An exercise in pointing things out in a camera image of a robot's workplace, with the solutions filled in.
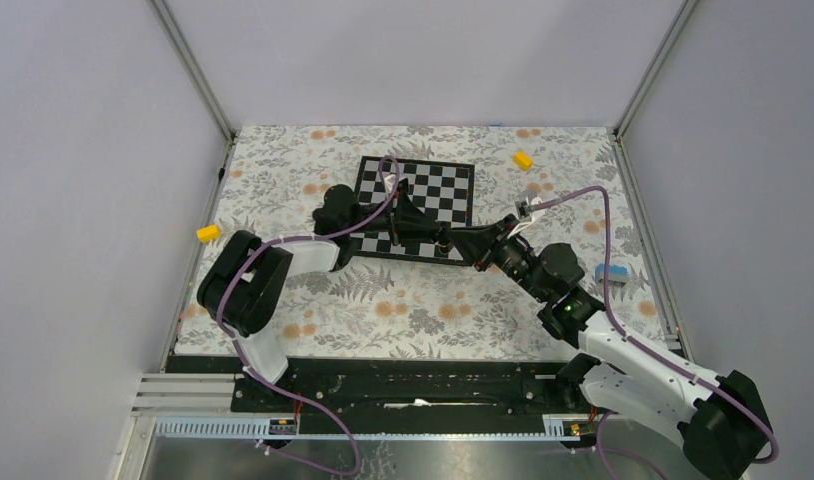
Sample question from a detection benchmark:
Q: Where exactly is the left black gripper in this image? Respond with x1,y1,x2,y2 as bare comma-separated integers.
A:
345,189,441,246

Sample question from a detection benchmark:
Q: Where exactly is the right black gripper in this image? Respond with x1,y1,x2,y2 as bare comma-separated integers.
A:
444,214,550,303

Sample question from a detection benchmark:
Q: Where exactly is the black earbud charging case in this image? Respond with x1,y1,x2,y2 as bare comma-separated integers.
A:
435,242,453,257

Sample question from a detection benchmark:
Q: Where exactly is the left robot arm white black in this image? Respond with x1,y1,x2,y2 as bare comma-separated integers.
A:
196,181,446,411

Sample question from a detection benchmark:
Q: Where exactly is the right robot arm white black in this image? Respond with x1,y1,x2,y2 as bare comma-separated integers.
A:
441,216,772,479

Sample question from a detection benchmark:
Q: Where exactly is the black white checkerboard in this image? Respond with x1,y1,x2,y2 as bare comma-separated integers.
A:
352,156,475,266

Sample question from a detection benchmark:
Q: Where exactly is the small grey block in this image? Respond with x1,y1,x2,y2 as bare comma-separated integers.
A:
520,189,537,203

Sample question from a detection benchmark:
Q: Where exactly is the yellow block right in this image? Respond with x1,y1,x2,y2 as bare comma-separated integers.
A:
513,151,533,171

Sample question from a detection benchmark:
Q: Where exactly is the yellow block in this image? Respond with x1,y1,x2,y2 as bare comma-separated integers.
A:
513,151,533,171
196,224,222,243

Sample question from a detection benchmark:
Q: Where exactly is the blue grey lego block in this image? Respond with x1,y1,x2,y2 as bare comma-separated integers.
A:
593,263,631,285

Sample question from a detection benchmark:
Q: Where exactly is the yellow block left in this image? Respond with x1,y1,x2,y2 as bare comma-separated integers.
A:
196,224,222,243

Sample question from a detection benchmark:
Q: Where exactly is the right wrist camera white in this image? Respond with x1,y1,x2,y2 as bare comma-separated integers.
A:
510,201,536,236

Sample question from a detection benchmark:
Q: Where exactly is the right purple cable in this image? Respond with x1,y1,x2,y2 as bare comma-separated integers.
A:
529,185,779,480

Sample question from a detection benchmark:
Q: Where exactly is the purple cable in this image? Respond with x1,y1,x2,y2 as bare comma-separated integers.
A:
529,185,779,480
214,155,403,480

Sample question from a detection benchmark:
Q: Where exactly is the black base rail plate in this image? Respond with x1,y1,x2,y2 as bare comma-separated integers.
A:
166,355,601,436

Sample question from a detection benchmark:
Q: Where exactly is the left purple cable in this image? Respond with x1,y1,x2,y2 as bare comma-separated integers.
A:
214,155,403,480

